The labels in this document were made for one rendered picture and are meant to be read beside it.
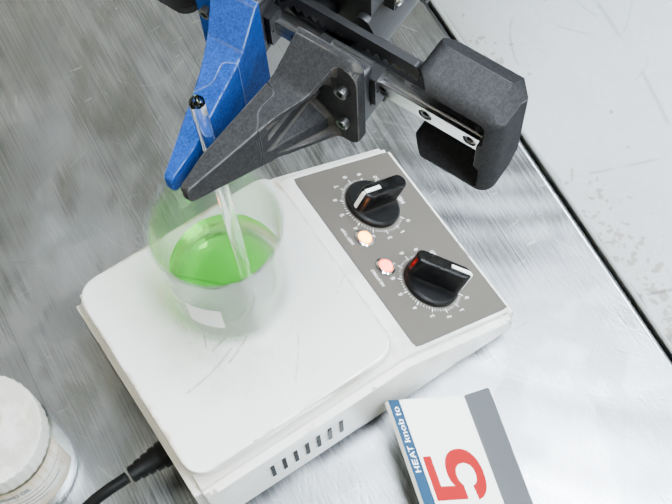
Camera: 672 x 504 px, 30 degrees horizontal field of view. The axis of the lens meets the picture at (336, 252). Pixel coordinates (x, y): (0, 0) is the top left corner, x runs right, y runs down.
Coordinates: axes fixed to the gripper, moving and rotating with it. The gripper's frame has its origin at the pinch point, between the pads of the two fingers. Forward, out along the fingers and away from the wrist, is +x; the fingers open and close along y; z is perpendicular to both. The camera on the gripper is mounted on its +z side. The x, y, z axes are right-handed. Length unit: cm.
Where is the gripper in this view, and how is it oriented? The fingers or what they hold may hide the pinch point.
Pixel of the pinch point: (231, 121)
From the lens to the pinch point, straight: 48.6
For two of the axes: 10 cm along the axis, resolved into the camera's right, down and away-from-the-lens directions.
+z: -0.3, -3.8, -9.3
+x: -5.7, 7.7, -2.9
